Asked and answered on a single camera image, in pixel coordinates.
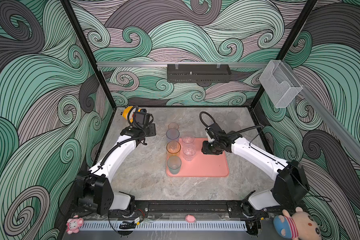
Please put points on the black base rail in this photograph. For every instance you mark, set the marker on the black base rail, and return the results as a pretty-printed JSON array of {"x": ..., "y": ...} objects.
[{"x": 155, "y": 208}]

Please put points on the small pink pig toy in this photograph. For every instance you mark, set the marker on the small pink pig toy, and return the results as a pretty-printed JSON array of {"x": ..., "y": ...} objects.
[{"x": 190, "y": 219}]

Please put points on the blue textured plastic tumbler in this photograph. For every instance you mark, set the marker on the blue textured plastic tumbler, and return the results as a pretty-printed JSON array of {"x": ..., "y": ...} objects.
[{"x": 172, "y": 135}]

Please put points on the clear faceted glass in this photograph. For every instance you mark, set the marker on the clear faceted glass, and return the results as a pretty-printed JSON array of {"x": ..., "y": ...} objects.
[
  {"x": 189, "y": 152},
  {"x": 188, "y": 139}
]

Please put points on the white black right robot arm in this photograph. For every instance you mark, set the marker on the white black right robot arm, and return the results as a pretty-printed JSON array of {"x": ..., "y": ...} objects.
[{"x": 290, "y": 181}]

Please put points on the yellow plastic tumbler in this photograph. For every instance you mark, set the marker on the yellow plastic tumbler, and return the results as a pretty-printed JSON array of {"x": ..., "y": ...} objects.
[{"x": 173, "y": 149}]

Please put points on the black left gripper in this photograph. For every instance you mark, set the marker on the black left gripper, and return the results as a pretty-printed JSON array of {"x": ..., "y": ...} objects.
[{"x": 152, "y": 130}]

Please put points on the pig plush striped shirt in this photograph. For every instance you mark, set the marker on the pig plush striped shirt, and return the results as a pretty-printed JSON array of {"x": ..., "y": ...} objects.
[{"x": 299, "y": 226}]

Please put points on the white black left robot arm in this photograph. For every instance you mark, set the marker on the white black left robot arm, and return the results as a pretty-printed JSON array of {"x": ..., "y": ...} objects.
[{"x": 92, "y": 188}]

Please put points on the clear acrylic wall box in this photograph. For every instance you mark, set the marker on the clear acrylic wall box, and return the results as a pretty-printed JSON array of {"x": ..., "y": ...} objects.
[{"x": 281, "y": 83}]

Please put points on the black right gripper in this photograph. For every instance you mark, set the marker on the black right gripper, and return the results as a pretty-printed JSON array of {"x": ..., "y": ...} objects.
[{"x": 205, "y": 149}]

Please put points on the black wall shelf basket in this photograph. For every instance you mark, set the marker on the black wall shelf basket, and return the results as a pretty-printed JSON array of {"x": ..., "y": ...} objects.
[{"x": 202, "y": 74}]

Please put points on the white slotted cable duct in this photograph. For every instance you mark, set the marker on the white slotted cable duct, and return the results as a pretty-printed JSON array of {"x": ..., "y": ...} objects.
[{"x": 168, "y": 226}]

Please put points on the pink kitty plush toy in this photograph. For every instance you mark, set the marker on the pink kitty plush toy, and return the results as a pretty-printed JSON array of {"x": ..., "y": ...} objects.
[{"x": 74, "y": 224}]

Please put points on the green textured plastic tumbler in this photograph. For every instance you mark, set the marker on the green textured plastic tumbler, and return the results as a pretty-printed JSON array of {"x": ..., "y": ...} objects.
[{"x": 174, "y": 164}]

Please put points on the yellow plush duck toy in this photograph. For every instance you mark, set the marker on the yellow plush duck toy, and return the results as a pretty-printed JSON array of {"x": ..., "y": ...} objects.
[{"x": 129, "y": 113}]

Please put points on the clear upturned glass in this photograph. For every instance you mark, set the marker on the clear upturned glass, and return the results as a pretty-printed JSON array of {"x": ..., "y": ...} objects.
[
  {"x": 232, "y": 117},
  {"x": 219, "y": 118},
  {"x": 233, "y": 127}
]

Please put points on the pink plastic tray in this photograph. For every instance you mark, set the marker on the pink plastic tray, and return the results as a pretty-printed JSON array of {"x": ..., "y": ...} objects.
[{"x": 201, "y": 165}]

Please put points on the pink plastic cup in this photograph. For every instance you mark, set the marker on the pink plastic cup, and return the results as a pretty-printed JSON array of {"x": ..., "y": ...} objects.
[{"x": 173, "y": 126}]

